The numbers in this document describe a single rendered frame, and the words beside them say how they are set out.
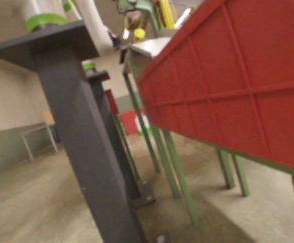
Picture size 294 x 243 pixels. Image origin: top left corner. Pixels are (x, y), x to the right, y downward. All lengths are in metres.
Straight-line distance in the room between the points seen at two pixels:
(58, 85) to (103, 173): 0.31
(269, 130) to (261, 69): 0.07
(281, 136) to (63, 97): 0.50
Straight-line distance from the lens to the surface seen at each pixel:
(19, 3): 0.64
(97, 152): 0.50
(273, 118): 0.21
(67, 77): 0.51
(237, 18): 0.21
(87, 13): 1.12
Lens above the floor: 0.66
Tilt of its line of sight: 3 degrees down
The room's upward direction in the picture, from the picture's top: 19 degrees counter-clockwise
